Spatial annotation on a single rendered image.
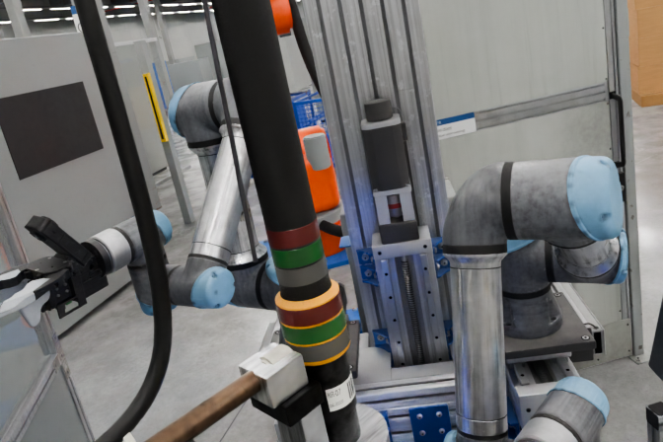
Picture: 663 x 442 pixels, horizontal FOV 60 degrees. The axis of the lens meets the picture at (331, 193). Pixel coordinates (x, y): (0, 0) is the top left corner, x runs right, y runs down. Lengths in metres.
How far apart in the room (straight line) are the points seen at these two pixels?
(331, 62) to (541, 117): 1.34
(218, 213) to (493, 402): 0.57
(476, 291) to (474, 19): 1.60
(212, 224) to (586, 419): 0.68
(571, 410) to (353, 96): 0.79
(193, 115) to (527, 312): 0.82
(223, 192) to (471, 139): 1.45
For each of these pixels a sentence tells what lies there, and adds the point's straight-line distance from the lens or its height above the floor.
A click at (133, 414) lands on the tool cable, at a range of 0.33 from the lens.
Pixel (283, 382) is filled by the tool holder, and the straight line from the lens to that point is 0.37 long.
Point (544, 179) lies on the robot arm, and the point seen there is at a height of 1.49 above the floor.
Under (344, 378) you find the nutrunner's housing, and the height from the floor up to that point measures 1.52.
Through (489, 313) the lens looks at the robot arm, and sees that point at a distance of 0.88.
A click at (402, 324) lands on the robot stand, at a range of 1.41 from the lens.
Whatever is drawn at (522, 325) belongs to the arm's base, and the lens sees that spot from 1.30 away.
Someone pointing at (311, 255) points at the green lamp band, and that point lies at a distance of 0.36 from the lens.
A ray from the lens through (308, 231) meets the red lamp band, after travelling 0.35.
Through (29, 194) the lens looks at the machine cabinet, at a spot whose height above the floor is 1.06.
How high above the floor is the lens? 1.74
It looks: 16 degrees down
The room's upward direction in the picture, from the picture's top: 11 degrees counter-clockwise
